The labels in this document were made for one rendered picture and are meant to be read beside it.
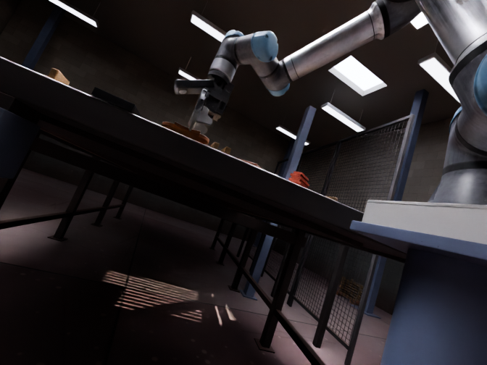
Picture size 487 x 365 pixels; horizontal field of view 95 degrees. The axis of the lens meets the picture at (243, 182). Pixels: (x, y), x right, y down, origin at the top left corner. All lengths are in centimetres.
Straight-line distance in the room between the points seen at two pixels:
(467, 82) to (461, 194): 17
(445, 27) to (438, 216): 32
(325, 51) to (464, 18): 35
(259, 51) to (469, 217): 58
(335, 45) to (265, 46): 21
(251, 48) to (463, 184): 57
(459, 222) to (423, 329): 17
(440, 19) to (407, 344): 54
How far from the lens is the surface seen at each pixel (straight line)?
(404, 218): 47
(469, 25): 54
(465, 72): 49
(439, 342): 48
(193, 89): 73
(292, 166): 277
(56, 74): 69
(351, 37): 79
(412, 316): 49
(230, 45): 78
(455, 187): 53
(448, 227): 44
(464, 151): 56
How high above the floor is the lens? 80
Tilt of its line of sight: 8 degrees up
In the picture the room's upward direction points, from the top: 20 degrees clockwise
